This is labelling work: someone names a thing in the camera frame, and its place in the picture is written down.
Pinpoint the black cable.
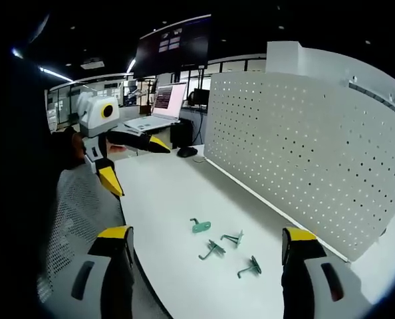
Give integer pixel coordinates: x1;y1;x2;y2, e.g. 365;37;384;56
196;108;207;147

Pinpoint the black computer mouse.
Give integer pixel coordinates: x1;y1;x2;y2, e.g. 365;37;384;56
176;146;199;159

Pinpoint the dark wall rail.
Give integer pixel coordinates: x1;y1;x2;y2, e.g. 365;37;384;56
348;79;395;124

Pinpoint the white perforated mounting plate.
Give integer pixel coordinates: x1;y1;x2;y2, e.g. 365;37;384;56
203;71;395;264

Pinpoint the ceiling air conditioner unit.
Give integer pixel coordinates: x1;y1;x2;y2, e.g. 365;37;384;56
80;58;106;70

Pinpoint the green hook assembly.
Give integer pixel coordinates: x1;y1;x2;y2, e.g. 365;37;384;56
237;255;262;280
189;217;212;235
197;239;227;261
220;229;245;249

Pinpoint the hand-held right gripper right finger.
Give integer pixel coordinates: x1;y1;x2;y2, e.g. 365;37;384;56
281;227;374;319

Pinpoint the large black wall screen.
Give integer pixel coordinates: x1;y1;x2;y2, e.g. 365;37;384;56
132;13;213;79

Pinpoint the black desktop monitor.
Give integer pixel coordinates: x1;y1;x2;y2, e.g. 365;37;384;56
187;88;211;108

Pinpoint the grey mesh chair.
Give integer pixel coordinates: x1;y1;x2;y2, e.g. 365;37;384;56
37;165;126;304

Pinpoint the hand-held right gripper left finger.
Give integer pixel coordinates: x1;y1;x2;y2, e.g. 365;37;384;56
37;225;135;319

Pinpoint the white open laptop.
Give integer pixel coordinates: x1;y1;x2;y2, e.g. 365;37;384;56
123;82;189;131

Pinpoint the person's left hand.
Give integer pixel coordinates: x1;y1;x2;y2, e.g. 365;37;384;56
52;127;87;171

